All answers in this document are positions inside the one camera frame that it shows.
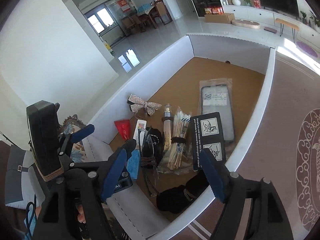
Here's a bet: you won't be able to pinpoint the person's left hand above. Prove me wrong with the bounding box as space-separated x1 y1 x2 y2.
35 204 86 224

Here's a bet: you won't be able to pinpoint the white tv cabinet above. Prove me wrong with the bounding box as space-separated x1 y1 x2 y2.
222 5 319 48

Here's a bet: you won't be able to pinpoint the black flat television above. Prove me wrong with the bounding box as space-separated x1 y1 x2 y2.
260 0 299 17

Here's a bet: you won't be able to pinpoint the black eyeglasses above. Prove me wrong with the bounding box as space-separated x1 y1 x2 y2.
138 129 159 197

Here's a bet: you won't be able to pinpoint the red snack packet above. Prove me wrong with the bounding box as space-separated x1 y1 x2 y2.
114 119 131 141

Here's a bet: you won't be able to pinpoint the phone case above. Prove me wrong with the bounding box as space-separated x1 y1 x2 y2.
199 78 235 143

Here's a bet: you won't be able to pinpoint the cotton swabs bag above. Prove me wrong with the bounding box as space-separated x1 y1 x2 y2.
158 107 193 175

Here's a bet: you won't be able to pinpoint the white colourful small box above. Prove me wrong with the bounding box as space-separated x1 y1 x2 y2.
133 119 147 146

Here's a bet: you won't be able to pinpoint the large white cardboard box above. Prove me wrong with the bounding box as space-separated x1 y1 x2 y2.
82 32 277 240

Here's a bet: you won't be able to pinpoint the gripper mounted camera box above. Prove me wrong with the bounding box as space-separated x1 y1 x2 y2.
26 100 63 182

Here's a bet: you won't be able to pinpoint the black soap bar box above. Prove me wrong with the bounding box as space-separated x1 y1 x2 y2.
190 112 226 171

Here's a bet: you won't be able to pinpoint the blue white small box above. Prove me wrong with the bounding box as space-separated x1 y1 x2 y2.
126 149 140 180

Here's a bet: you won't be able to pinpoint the brown cardboard carton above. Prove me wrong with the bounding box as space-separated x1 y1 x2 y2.
204 13 235 24

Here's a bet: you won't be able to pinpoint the small wooden stool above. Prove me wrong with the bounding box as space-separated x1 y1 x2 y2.
274 17 300 44

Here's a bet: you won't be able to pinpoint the black velvet pouch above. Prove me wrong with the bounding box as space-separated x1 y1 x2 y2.
143 127 164 166
156 171 209 214

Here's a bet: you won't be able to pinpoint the green potted plant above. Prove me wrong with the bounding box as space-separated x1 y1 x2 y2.
310 11 320 28

